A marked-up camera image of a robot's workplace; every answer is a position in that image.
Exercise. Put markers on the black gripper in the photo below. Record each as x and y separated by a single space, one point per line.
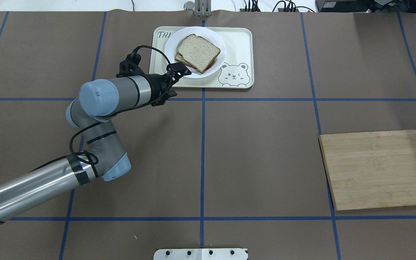
157 86

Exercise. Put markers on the white round plate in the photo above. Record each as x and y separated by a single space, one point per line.
210 35

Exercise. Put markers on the white bread slice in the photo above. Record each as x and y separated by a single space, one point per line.
196 48

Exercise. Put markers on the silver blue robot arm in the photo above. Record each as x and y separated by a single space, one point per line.
105 156

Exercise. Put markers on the bread slice with crust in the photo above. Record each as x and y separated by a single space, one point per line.
202 68

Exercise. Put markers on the cream bear tray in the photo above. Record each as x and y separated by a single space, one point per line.
233 68

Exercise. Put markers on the small metal cylinder weight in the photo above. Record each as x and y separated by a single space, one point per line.
189 5

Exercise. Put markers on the wooden cutting board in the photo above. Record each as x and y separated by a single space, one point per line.
368 170

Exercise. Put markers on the aluminium frame post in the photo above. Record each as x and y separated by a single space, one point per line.
202 8

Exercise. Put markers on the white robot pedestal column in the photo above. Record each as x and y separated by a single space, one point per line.
202 254

